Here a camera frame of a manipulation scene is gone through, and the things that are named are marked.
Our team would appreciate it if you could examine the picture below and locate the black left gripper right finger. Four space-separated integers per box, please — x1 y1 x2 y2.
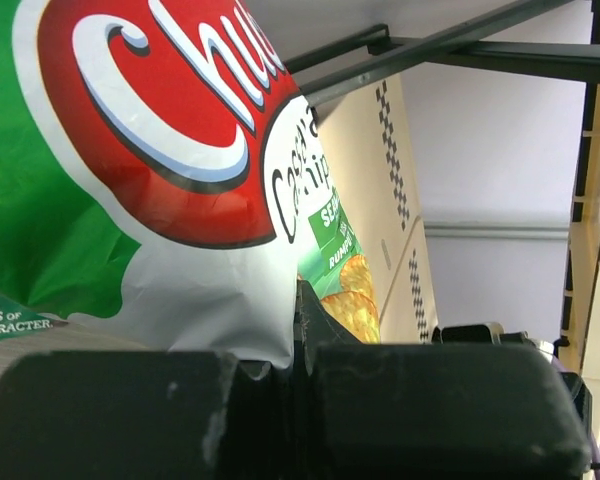
294 281 592 479

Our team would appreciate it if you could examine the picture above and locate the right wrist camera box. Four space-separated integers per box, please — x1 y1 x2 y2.
431 322 554 361

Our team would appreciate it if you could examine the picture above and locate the dark green onion chips bag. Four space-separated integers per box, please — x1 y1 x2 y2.
0 296 67 341

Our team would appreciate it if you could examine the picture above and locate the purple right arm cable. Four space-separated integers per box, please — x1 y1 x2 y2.
547 349 600 474

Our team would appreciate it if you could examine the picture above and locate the cream three-tier shelf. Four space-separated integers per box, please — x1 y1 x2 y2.
316 56 591 368

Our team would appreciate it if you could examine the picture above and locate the green Chuba cassava chips bag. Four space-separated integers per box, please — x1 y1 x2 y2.
0 1 359 368

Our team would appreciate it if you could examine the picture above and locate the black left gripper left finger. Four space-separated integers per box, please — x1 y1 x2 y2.
0 351 288 479

